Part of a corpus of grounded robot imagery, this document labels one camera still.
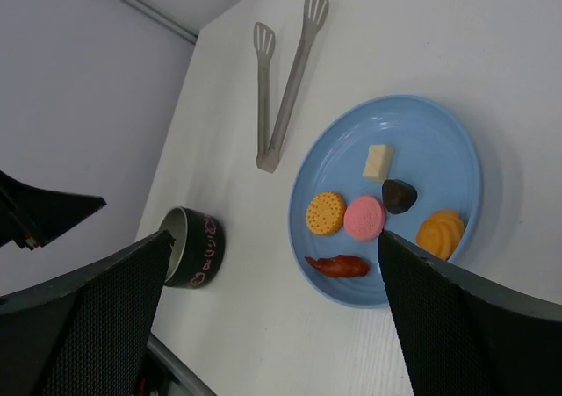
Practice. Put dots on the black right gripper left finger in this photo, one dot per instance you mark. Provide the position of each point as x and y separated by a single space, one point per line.
85 332

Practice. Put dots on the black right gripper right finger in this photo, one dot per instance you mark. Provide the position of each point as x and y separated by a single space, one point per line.
462 334

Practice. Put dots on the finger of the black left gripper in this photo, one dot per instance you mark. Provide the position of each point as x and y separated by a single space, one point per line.
32 217

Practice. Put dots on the orange swirl pastry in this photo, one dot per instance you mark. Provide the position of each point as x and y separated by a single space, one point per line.
441 233

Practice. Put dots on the black steel lunch box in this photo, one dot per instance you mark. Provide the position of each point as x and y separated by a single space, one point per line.
198 249

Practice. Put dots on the pink round cookie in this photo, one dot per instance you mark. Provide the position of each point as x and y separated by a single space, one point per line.
364 218

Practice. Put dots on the dark brown chocolate piece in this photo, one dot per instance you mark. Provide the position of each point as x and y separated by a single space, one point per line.
398 196

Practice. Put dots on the yellow round cracker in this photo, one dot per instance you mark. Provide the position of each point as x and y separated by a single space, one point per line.
324 214

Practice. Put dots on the blue round plate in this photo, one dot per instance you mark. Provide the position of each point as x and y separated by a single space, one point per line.
411 154

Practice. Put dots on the aluminium frame rail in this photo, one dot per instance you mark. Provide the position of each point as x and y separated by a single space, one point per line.
164 19

